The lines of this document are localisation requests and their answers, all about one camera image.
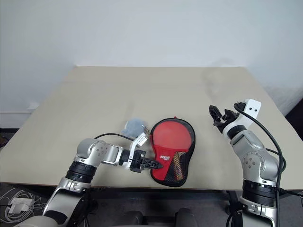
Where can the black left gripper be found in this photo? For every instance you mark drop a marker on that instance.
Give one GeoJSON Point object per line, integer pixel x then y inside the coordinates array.
{"type": "Point", "coordinates": [136, 160]}

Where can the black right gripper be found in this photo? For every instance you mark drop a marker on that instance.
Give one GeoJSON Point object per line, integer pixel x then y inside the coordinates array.
{"type": "Point", "coordinates": [222, 124]}

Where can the red black mesh paddle case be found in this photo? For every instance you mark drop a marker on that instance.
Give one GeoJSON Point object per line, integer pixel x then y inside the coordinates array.
{"type": "Point", "coordinates": [165, 165]}

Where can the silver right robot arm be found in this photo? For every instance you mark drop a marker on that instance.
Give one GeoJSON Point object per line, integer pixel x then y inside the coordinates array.
{"type": "Point", "coordinates": [254, 156]}

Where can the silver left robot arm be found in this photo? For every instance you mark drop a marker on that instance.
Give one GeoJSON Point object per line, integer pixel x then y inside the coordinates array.
{"type": "Point", "coordinates": [94, 152]}

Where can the red table tennis paddle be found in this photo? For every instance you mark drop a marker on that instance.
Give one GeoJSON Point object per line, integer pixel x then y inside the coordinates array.
{"type": "Point", "coordinates": [171, 136]}

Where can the dark rounded shape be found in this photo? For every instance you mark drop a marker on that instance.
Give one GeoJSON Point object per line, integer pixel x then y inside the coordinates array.
{"type": "Point", "coordinates": [133, 218]}
{"type": "Point", "coordinates": [185, 217]}

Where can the white power adapter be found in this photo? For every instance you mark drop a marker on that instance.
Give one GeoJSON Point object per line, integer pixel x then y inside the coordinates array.
{"type": "Point", "coordinates": [21, 204]}

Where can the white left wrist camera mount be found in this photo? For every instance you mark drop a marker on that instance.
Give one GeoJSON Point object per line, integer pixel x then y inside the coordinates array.
{"type": "Point", "coordinates": [138, 142]}

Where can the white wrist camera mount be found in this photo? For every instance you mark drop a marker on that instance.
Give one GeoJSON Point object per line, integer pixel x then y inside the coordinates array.
{"type": "Point", "coordinates": [138, 142]}
{"type": "Point", "coordinates": [251, 108]}

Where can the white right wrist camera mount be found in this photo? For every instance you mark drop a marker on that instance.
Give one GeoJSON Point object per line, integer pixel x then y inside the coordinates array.
{"type": "Point", "coordinates": [251, 108]}

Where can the black table frame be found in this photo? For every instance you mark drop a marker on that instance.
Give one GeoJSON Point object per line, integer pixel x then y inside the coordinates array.
{"type": "Point", "coordinates": [233, 198]}

